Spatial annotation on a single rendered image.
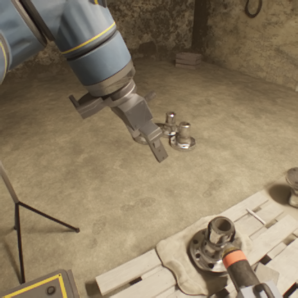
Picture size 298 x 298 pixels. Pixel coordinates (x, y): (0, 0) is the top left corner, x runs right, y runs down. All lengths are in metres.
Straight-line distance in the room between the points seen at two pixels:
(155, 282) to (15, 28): 1.10
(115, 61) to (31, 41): 0.13
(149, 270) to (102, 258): 0.34
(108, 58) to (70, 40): 0.07
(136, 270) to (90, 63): 1.02
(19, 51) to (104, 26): 0.13
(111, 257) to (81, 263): 0.17
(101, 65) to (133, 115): 0.11
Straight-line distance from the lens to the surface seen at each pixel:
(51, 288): 1.01
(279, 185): 2.07
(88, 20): 0.38
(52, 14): 0.37
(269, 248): 1.42
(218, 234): 1.07
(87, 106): 0.42
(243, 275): 1.01
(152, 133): 0.41
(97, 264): 1.42
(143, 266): 1.22
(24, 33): 0.38
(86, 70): 0.40
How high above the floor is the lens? 1.23
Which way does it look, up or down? 34 degrees down
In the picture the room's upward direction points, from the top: straight up
